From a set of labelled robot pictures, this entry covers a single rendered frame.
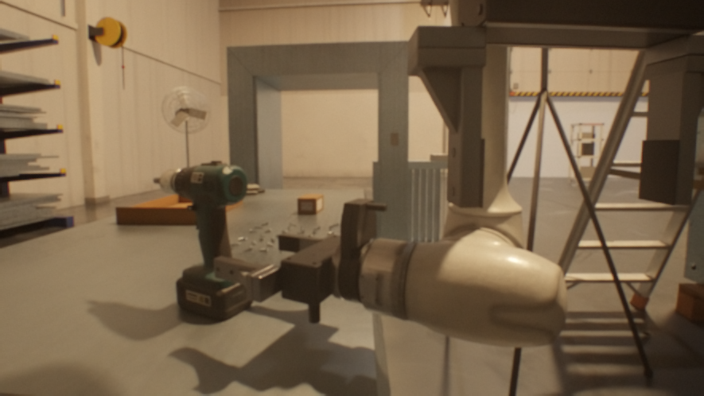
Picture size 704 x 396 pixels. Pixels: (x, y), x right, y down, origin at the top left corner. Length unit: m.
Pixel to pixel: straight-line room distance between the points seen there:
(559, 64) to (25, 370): 11.31
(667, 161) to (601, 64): 11.63
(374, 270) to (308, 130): 9.88
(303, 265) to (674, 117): 0.34
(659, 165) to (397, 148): 1.99
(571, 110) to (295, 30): 8.28
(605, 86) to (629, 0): 11.63
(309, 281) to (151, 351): 0.24
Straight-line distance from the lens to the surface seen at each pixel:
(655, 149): 0.29
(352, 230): 0.40
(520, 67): 10.89
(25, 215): 4.80
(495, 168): 0.50
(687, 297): 2.55
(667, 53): 0.29
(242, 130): 2.39
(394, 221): 2.26
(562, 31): 0.24
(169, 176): 0.63
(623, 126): 1.75
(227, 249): 0.58
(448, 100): 0.21
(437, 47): 0.21
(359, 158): 10.02
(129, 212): 1.36
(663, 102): 0.29
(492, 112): 0.45
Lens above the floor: 0.91
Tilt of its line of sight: 5 degrees down
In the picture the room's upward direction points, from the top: straight up
